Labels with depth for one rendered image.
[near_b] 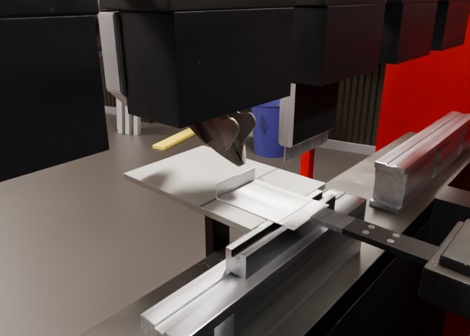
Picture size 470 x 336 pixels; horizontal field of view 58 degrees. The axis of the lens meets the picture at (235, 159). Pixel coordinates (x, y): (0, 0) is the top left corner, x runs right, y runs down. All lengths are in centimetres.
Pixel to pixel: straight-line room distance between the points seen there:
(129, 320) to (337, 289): 29
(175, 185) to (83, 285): 158
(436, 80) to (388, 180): 55
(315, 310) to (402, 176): 35
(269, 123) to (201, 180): 277
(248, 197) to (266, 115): 281
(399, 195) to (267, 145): 267
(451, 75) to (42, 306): 182
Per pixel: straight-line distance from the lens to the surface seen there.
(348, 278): 67
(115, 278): 218
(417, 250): 51
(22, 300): 219
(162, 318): 45
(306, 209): 57
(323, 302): 62
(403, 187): 86
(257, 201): 58
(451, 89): 135
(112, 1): 34
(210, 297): 47
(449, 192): 99
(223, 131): 57
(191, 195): 60
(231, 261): 49
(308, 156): 255
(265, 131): 344
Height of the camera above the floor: 127
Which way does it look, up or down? 21 degrees down
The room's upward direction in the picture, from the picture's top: straight up
